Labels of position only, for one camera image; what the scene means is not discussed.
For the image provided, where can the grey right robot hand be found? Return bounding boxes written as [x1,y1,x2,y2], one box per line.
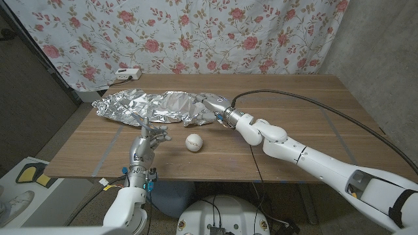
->
[195,92,245,129]

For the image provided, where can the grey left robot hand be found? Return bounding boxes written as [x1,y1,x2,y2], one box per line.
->
[129,117,172,170]

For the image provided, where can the grey orange handled scissors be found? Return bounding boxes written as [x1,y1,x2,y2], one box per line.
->
[118,103,164,138]

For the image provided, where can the aluminum foil sheet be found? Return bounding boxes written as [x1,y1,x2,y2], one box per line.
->
[92,87,217,127]

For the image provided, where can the white power strip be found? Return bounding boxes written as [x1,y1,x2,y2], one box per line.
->
[114,68,142,81]

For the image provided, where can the white baseball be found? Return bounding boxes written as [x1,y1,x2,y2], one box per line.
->
[185,133,204,153]

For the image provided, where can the grey blue bin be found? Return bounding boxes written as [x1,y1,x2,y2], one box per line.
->
[146,180,197,219]

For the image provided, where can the white floor sheet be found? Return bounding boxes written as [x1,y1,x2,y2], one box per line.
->
[0,156,94,228]

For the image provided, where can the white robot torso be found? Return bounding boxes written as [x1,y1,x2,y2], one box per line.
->
[176,195,271,235]

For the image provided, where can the grey table leg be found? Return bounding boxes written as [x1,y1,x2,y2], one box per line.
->
[297,183,319,225]

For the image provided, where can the white shoe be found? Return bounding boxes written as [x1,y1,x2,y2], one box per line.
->
[0,190,35,226]

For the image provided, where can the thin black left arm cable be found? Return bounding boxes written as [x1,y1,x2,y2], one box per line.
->
[147,191,155,235]

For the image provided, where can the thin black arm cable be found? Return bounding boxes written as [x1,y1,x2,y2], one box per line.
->
[248,145,266,235]
[147,191,155,235]

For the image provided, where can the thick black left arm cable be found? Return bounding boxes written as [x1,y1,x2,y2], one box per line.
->
[64,175,127,227]

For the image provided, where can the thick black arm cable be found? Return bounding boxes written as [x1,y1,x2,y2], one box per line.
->
[64,175,127,227]
[230,89,418,176]

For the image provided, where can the black power strip cord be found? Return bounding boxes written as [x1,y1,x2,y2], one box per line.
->
[107,76,133,87]

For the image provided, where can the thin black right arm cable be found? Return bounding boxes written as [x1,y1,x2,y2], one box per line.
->
[248,145,266,235]

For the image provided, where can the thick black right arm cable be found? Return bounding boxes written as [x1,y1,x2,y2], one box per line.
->
[230,89,418,176]

